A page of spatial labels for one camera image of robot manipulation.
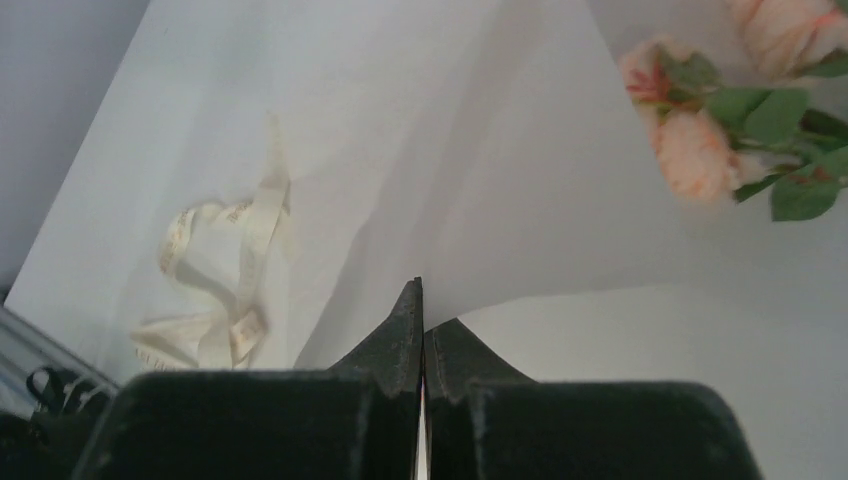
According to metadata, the translucent white wrapping paper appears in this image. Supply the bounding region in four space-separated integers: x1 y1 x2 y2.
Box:
7 1 722 383

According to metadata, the cream printed ribbon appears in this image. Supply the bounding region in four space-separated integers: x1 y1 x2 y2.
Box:
130 113 293 371

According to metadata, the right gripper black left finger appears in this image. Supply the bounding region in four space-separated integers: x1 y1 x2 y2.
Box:
73 279 423 479

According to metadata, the pink fake rose stem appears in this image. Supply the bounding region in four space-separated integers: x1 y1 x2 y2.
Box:
617 36 847 222
725 0 847 81

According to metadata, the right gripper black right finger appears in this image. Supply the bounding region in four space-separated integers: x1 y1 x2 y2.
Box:
423 320 762 479

